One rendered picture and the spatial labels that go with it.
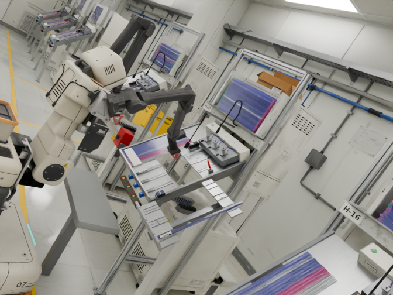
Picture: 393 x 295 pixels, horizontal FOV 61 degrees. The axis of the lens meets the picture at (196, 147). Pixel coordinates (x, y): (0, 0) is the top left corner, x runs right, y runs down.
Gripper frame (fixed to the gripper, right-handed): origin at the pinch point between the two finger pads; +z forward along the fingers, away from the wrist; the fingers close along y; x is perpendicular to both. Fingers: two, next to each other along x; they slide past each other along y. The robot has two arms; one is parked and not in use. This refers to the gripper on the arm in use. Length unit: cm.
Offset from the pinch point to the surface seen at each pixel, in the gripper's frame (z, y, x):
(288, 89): -20, 4, -102
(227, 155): -3.5, -23.5, -29.5
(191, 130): 3.1, 32.6, -27.7
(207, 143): -3.4, -1.2, -25.9
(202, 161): 2.1, -11.9, -14.9
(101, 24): -8, 436, -45
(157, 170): 1.1, -3.5, 16.0
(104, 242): 66, 19, 67
